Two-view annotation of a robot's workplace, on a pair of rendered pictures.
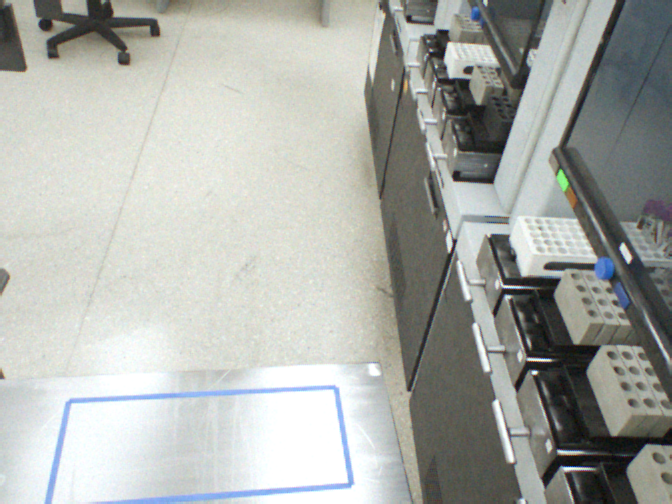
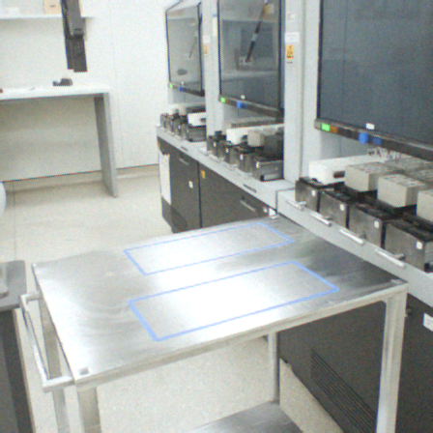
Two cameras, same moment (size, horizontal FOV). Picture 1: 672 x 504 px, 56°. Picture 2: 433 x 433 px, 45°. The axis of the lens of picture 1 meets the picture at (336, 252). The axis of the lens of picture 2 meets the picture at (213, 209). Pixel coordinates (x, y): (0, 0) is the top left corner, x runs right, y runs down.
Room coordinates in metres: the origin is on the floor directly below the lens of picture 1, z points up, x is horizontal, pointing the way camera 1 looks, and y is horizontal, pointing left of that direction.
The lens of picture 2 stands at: (-0.64, 0.33, 1.25)
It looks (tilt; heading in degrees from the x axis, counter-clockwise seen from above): 18 degrees down; 348
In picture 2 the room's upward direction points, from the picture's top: 2 degrees counter-clockwise
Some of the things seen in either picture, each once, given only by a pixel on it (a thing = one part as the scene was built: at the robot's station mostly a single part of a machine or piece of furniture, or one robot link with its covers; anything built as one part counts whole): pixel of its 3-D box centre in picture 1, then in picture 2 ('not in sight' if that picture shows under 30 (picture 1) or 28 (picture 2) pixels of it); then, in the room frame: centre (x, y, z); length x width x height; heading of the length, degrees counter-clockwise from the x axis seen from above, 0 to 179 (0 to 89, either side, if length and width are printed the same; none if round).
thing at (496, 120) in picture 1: (495, 120); (273, 145); (1.24, -0.31, 0.85); 0.12 x 0.02 x 0.06; 8
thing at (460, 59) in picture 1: (504, 66); (262, 134); (1.56, -0.36, 0.83); 0.30 x 0.10 x 0.06; 97
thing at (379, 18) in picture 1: (373, 39); (162, 176); (2.57, -0.03, 0.43); 0.27 x 0.02 x 0.36; 7
